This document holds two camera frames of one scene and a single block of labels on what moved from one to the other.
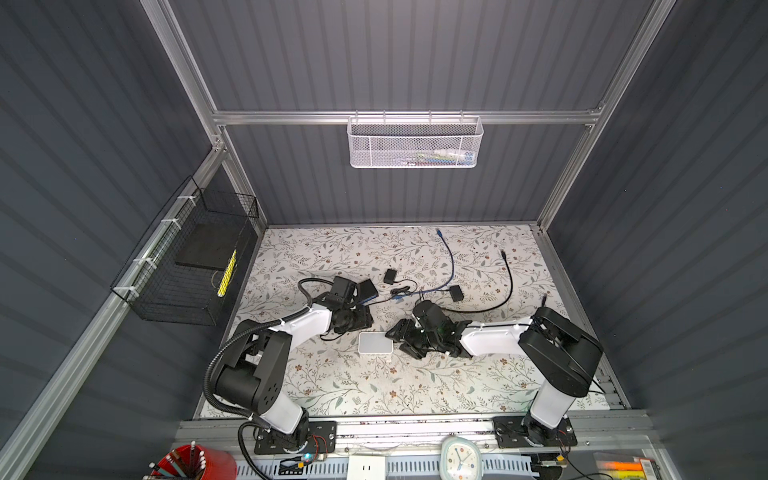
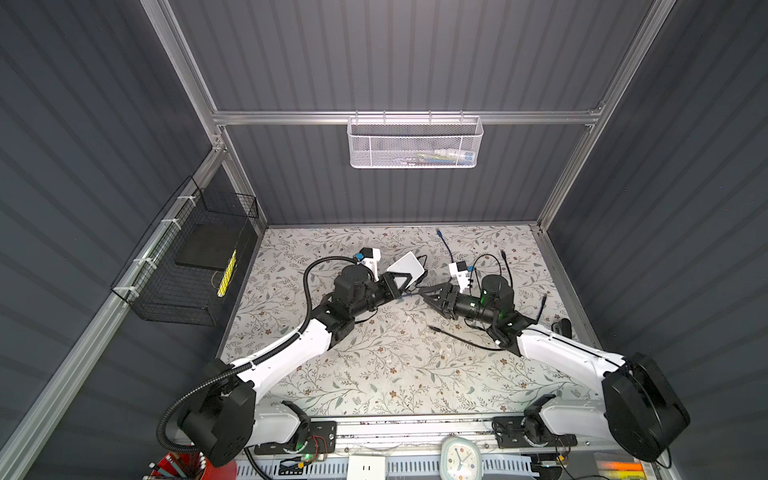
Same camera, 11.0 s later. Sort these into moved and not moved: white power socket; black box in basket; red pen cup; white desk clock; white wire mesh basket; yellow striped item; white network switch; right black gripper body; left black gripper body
Moved: white network switch; right black gripper body; left black gripper body
Not moved: red pen cup; white desk clock; white power socket; black box in basket; yellow striped item; white wire mesh basket
